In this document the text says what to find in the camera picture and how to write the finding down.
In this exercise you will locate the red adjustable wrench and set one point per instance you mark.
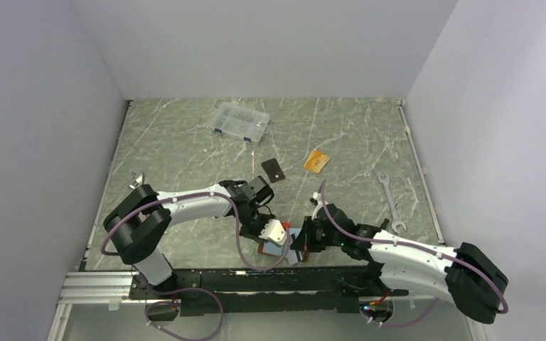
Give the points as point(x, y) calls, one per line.
point(136, 179)

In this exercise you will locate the silver open-end wrench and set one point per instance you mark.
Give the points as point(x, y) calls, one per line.
point(396, 223)

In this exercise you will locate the orange credit card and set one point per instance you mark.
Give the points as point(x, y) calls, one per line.
point(316, 161)

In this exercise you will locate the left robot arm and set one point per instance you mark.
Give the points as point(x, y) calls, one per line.
point(138, 223)

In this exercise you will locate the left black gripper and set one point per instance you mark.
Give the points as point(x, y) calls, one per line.
point(254, 234)

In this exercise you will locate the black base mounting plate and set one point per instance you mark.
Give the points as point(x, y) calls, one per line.
point(204, 291)

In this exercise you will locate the aluminium frame rail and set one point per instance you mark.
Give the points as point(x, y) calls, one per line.
point(89, 287)

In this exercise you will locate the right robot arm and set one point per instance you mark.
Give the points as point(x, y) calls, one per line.
point(463, 276)

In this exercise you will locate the clear plastic screw box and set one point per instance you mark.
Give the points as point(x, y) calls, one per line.
point(238, 122)

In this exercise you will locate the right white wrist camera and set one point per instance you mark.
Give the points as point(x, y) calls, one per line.
point(317, 202)

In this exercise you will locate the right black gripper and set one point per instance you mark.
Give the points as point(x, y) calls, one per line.
point(306, 239)

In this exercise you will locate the black credit card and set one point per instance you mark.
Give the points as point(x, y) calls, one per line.
point(273, 170)

